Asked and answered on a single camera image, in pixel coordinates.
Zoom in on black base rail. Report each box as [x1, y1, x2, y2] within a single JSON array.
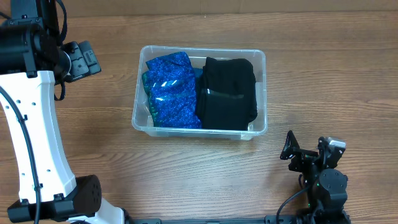
[[124, 215, 299, 224]]

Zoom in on large black garment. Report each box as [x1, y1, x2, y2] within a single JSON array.
[[195, 57, 257, 131]]

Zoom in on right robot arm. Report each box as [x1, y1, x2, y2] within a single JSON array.
[[275, 130, 351, 223]]

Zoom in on clear plastic storage bin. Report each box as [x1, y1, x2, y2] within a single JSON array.
[[131, 45, 268, 141]]

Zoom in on blue denim jeans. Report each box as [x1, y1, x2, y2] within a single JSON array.
[[193, 68, 203, 78]]

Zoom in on sparkly blue sequin garment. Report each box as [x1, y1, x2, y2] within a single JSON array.
[[142, 52, 201, 129]]

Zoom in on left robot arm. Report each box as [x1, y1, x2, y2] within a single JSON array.
[[1, 0, 129, 223]]

